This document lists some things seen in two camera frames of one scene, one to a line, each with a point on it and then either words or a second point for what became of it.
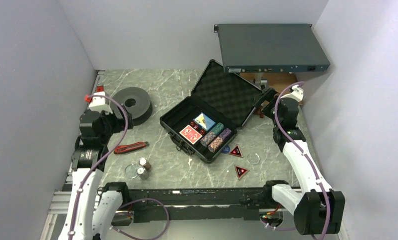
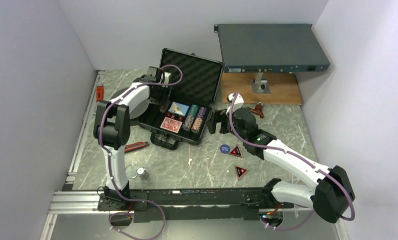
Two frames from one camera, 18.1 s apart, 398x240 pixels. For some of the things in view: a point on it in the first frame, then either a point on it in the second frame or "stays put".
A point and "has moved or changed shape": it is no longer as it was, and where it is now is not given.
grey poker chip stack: [142, 173] stays put
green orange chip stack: [215, 131] → [193, 110]
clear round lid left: [131, 171] stays put
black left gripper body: [112, 125] → [163, 92]
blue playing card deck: [204, 121] → [178, 108]
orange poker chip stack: [143, 161] → [163, 109]
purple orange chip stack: [221, 139] → [198, 122]
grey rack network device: [252, 48] stays put
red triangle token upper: [236, 151] stays put
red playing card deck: [191, 134] → [171, 125]
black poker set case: [206, 123] has moved or changed shape
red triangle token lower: [240, 171] stays put
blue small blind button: [225, 149] stays put
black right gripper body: [269, 109] → [218, 116]
